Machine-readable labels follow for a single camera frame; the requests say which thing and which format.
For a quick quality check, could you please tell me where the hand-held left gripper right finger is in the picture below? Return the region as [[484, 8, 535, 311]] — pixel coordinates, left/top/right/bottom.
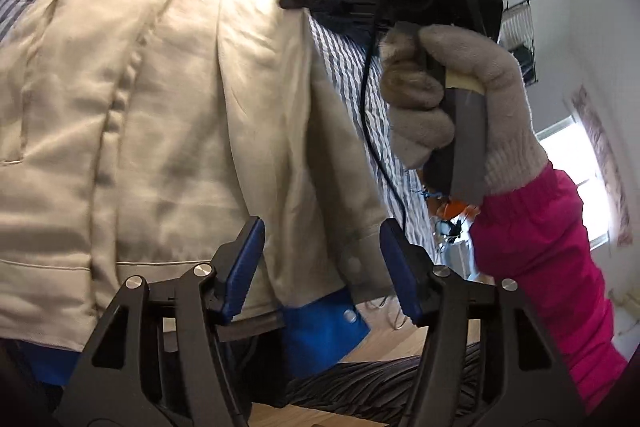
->
[[379, 218, 588, 427]]

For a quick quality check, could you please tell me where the person's right forearm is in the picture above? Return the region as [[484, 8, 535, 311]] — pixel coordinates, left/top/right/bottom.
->
[[469, 162, 629, 414]]

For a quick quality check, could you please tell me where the blue white striped quilt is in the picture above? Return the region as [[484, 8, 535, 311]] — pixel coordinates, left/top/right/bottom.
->
[[0, 0, 431, 238]]

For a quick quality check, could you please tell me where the person's right hand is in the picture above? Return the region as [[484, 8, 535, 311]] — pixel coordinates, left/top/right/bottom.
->
[[379, 23, 549, 196]]

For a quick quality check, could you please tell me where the window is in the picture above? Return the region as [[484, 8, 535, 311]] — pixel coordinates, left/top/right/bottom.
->
[[535, 116, 617, 250]]

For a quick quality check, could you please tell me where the beige and blue jacket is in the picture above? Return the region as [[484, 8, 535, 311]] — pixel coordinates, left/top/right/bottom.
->
[[0, 0, 396, 388]]

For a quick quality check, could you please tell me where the orange object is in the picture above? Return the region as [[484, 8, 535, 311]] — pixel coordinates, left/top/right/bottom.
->
[[429, 197, 477, 240]]

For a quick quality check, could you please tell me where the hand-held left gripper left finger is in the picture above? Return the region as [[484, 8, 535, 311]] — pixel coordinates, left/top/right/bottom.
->
[[52, 216, 266, 427]]

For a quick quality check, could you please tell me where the metal drying rack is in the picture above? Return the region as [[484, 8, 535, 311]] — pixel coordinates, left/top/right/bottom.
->
[[500, 0, 545, 84]]

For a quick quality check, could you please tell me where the floral curtain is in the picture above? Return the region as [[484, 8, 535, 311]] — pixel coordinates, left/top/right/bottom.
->
[[570, 83, 635, 249]]

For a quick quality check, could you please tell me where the dark striped cloth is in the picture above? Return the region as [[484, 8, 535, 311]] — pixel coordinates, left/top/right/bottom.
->
[[284, 346, 483, 414]]

